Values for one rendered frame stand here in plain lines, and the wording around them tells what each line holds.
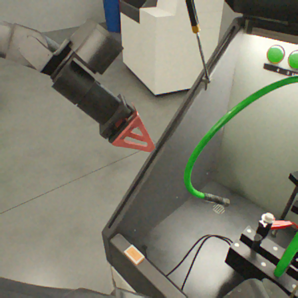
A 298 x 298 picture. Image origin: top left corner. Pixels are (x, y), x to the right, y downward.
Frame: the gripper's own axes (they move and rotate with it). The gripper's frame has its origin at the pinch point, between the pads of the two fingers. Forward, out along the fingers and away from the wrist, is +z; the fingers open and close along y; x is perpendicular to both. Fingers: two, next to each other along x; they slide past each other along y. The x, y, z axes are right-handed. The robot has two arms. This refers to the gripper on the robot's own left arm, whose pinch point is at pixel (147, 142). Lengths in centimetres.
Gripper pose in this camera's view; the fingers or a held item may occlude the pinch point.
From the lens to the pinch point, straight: 52.0
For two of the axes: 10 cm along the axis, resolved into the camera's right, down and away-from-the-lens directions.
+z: 7.2, 5.6, 4.1
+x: -6.7, 7.1, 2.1
